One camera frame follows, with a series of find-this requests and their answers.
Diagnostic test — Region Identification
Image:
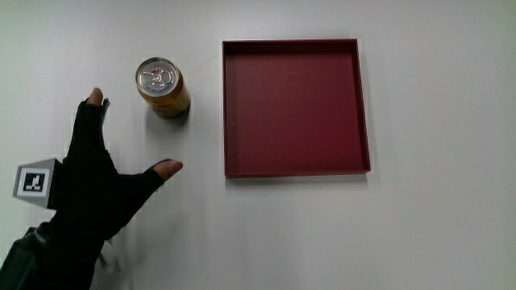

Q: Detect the person's left hand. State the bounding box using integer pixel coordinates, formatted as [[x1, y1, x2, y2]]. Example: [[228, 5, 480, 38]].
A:
[[12, 87, 185, 259]]

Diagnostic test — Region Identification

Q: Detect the golden drink can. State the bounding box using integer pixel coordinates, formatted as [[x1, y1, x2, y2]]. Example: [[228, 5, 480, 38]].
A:
[[135, 56, 192, 120]]

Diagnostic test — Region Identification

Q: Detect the white desk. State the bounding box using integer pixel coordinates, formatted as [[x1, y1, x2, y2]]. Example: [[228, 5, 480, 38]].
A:
[[0, 0, 516, 290]]

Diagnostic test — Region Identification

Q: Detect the person's left forearm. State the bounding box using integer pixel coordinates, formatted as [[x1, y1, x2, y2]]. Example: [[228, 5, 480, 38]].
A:
[[0, 226, 98, 290]]

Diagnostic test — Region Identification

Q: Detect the dark red square tray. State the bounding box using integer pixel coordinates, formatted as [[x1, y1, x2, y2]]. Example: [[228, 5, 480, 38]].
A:
[[221, 38, 372, 180]]

